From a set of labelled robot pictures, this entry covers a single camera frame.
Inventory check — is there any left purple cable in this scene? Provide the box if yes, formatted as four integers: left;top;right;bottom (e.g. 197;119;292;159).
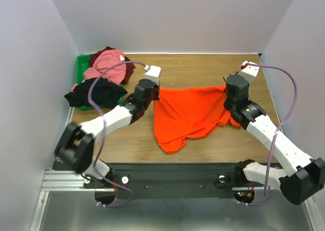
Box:
87;60;134;208

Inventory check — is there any black t shirt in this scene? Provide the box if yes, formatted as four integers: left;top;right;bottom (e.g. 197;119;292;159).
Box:
64;78;127;108

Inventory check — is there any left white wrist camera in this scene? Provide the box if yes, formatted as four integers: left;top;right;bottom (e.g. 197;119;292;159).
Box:
144;65;161;85

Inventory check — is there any green plastic bin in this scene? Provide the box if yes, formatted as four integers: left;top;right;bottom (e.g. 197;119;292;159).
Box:
75;54;122;111

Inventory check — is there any orange t shirt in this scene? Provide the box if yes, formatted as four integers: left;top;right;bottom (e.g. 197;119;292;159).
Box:
154;85;241;154

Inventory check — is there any pink t shirt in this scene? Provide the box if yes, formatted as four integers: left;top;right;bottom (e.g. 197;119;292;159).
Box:
82;50;126;85

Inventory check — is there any purple cable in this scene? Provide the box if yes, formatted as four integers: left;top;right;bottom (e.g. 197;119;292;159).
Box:
237;62;298;208
87;60;134;208

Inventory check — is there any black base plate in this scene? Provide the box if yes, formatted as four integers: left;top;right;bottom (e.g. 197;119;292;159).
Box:
52;162;271;200

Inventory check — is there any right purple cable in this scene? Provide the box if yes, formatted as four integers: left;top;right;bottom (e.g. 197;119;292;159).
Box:
237;62;298;208

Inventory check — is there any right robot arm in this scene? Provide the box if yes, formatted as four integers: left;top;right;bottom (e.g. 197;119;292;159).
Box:
224;74;324;205

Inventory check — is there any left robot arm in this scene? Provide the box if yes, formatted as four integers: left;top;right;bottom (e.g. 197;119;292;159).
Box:
54;78;160;187

